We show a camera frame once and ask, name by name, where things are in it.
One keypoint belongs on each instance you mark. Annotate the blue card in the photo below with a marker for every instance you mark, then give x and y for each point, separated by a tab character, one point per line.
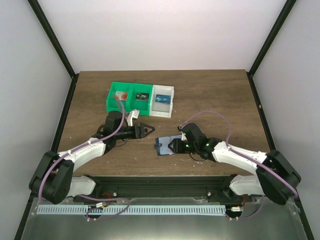
162	98

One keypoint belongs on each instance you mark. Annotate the white bin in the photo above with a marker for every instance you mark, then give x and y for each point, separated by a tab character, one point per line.
159	109

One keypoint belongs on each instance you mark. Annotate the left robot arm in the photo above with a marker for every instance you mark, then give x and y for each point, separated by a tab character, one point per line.
75	157

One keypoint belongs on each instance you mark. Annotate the red white card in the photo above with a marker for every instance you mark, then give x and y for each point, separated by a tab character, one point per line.
121	95

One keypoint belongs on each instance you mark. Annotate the black frame post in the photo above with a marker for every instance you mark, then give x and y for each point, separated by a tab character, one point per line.
279	22
44	22

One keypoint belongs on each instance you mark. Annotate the green bin left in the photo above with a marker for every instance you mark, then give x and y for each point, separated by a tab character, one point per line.
113	104

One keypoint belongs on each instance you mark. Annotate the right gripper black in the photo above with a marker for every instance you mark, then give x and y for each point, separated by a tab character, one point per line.
177	145

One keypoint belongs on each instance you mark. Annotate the green bin middle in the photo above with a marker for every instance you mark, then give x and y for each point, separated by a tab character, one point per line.
143	107

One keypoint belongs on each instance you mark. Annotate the left black frame post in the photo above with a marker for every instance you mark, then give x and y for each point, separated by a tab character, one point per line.
44	22

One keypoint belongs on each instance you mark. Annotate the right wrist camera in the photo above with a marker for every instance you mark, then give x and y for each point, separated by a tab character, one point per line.
183	135

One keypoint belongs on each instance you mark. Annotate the black aluminium frame rail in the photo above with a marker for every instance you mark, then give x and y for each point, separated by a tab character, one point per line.
211	188

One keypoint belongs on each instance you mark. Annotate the dark green card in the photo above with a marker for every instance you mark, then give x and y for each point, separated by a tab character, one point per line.
142	96

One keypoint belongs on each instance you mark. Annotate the green bin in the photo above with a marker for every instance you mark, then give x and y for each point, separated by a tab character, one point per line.
143	107
113	104

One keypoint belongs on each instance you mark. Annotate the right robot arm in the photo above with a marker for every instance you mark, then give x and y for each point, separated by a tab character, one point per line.
270	173

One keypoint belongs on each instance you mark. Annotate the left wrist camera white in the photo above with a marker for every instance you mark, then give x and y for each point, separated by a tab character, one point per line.
132	115

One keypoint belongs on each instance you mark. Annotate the navy blue card holder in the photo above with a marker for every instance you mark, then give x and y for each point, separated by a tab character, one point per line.
161	145

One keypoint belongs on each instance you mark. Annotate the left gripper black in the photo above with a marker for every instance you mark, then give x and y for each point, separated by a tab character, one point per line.
137	130

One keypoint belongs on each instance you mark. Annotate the right black frame post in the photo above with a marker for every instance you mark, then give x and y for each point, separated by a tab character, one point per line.
279	22

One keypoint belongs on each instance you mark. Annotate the light blue slotted cable duct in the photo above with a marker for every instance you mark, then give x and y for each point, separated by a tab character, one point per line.
206	210

